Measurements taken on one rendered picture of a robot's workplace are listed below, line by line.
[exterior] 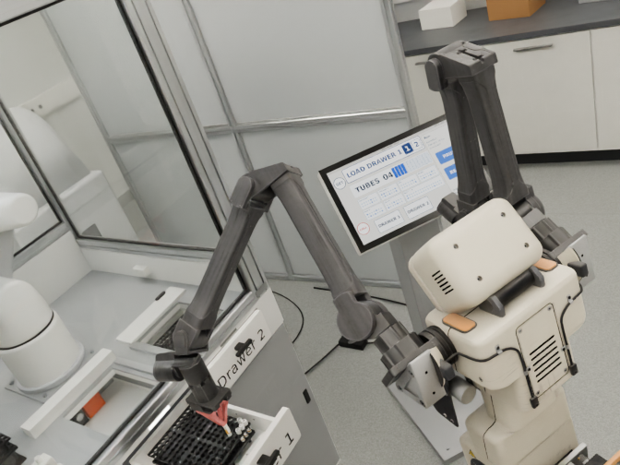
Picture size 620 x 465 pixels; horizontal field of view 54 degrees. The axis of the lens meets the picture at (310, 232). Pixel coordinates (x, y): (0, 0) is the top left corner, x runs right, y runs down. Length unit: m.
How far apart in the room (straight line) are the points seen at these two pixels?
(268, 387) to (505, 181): 1.08
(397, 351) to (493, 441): 0.36
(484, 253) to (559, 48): 2.80
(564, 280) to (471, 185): 0.35
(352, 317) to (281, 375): 0.94
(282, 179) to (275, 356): 0.89
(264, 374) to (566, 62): 2.65
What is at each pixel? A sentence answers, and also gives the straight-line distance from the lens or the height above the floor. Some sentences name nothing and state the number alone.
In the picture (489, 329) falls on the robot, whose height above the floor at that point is 1.24.
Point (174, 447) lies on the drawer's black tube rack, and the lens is 1.70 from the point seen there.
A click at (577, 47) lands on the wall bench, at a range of 3.87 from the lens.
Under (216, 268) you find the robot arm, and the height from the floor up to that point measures 1.34.
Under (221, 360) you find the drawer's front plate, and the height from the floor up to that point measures 0.91.
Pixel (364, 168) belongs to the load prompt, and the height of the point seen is 1.15.
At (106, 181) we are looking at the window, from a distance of 1.55.
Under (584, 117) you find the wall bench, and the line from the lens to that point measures 4.03.
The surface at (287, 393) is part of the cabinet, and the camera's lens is 2.15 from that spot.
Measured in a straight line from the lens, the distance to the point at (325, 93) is 2.90.
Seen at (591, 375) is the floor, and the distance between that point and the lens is 2.78.
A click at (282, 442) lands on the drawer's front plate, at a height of 0.87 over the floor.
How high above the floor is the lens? 2.02
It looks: 29 degrees down
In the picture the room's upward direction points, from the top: 20 degrees counter-clockwise
